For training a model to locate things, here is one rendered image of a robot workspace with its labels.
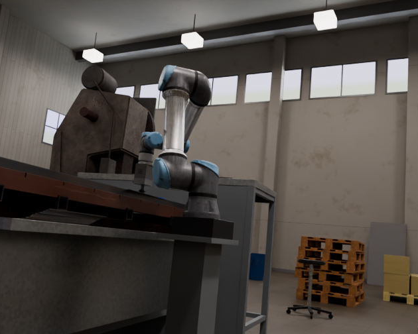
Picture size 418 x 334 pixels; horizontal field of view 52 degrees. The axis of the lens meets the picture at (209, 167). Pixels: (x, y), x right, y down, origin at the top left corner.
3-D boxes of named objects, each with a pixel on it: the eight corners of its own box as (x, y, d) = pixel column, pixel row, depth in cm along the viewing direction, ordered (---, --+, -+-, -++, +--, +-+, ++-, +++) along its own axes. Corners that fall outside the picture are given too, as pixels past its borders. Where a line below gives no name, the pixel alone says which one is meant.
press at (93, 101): (15, 268, 614) (49, 59, 665) (85, 266, 738) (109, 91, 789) (102, 283, 541) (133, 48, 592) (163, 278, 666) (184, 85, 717)
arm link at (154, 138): (170, 133, 211) (164, 137, 221) (148, 129, 207) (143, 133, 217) (169, 148, 210) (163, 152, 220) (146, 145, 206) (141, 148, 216)
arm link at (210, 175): (222, 195, 172) (224, 162, 175) (190, 191, 167) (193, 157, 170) (210, 197, 183) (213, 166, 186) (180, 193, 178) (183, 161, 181)
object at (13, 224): (-48, 223, 114) (-46, 212, 114) (170, 239, 233) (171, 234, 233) (10, 230, 106) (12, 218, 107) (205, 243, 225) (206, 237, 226)
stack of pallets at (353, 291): (311, 292, 678) (314, 238, 691) (365, 299, 643) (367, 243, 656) (292, 298, 575) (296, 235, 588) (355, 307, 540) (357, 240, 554)
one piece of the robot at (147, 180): (140, 159, 228) (136, 190, 225) (131, 156, 219) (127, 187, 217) (156, 160, 224) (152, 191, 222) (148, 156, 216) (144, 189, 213)
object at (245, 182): (77, 177, 307) (77, 172, 308) (123, 189, 362) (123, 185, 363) (254, 185, 259) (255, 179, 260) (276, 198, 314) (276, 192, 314)
